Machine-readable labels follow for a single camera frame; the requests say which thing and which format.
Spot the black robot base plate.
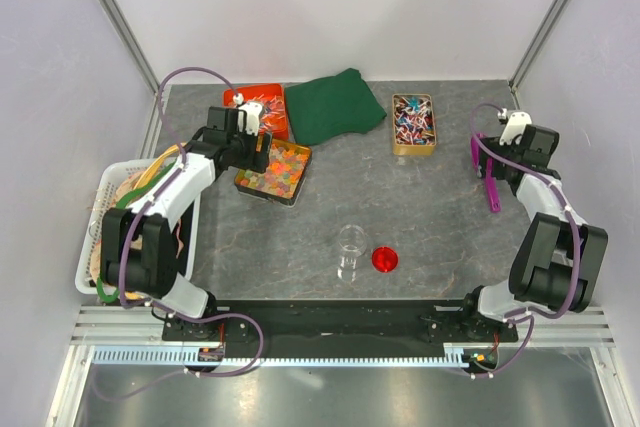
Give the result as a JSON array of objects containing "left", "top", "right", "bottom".
[{"left": 160, "top": 298, "right": 519, "bottom": 346}]

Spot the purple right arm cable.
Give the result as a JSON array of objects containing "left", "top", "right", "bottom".
[{"left": 444, "top": 102, "right": 586, "bottom": 381}]

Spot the folded green cloth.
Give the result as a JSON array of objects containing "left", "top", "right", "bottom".
[{"left": 284, "top": 68, "right": 386, "bottom": 146}]

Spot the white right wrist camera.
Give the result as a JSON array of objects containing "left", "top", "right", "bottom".
[{"left": 497, "top": 109, "right": 532, "bottom": 145}]

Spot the clear glass jar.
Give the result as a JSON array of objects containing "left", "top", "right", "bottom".
[{"left": 337, "top": 224, "right": 367, "bottom": 282}]

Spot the gold tin with lollipops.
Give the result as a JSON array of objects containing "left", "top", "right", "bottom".
[{"left": 391, "top": 93, "right": 437, "bottom": 156}]

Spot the red jar lid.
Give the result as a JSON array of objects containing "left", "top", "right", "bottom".
[{"left": 371, "top": 246, "right": 399, "bottom": 273}]

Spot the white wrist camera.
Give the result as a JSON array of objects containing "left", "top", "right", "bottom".
[
  {"left": 233, "top": 93, "right": 264, "bottom": 136},
  {"left": 497, "top": 109, "right": 532, "bottom": 145}
]

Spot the magenta plastic scoop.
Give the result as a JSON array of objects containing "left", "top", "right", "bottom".
[{"left": 470, "top": 134, "right": 501, "bottom": 213}]

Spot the blue slotted cable duct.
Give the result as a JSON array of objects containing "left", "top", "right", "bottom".
[{"left": 93, "top": 346, "right": 497, "bottom": 368}]

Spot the orange plastic candy box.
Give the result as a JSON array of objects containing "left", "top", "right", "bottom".
[{"left": 223, "top": 83, "right": 289, "bottom": 140}]

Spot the gold tin with star candies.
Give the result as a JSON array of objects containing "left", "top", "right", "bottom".
[{"left": 234, "top": 139, "right": 312, "bottom": 207}]

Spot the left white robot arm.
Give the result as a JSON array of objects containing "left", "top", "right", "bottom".
[{"left": 100, "top": 101, "right": 272, "bottom": 340}]

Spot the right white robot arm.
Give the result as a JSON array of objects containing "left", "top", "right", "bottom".
[{"left": 457, "top": 125, "right": 608, "bottom": 341}]

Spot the white plastic basket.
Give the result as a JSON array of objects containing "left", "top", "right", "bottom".
[{"left": 75, "top": 159, "right": 200, "bottom": 295}]

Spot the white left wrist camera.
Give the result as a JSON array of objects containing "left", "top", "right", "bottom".
[{"left": 233, "top": 93, "right": 264, "bottom": 136}]

